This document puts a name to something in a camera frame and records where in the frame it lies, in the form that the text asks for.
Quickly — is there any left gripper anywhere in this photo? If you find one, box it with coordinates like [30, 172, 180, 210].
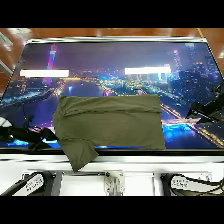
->
[28, 127, 59, 151]

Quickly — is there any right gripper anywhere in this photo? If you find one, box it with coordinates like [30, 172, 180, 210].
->
[184, 102, 215, 123]

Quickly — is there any olive green T-shirt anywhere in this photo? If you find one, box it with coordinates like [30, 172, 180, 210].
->
[52, 94, 167, 173]

